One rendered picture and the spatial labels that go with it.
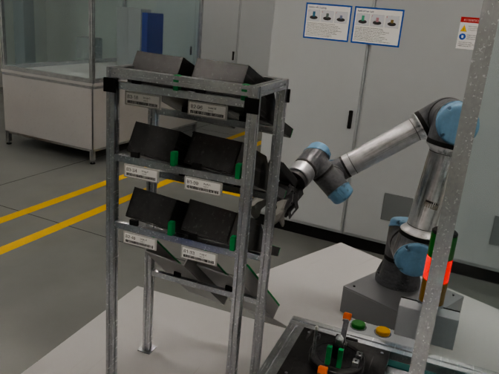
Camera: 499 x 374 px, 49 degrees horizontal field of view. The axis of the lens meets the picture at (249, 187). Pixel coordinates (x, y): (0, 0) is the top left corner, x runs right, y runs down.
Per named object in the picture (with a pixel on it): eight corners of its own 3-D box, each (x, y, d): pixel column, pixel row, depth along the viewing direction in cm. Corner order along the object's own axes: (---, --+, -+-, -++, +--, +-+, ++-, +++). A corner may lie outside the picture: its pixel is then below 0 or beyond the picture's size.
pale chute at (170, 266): (188, 291, 165) (194, 277, 166) (224, 305, 158) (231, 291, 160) (143, 251, 142) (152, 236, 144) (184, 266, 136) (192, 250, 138)
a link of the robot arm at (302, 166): (312, 162, 160) (289, 157, 165) (305, 171, 157) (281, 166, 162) (316, 182, 165) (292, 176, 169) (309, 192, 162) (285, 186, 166)
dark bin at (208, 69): (246, 128, 142) (254, 102, 143) (290, 138, 136) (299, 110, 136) (186, 90, 118) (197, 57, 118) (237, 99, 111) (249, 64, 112)
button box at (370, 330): (345, 335, 165) (348, 317, 163) (418, 355, 158) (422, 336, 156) (340, 347, 158) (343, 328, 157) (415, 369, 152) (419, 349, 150)
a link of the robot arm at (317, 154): (338, 156, 168) (320, 135, 167) (321, 177, 162) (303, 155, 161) (322, 165, 175) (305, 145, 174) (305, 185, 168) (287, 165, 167)
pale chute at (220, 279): (234, 303, 160) (240, 289, 161) (273, 319, 153) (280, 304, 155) (195, 264, 137) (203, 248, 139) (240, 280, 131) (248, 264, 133)
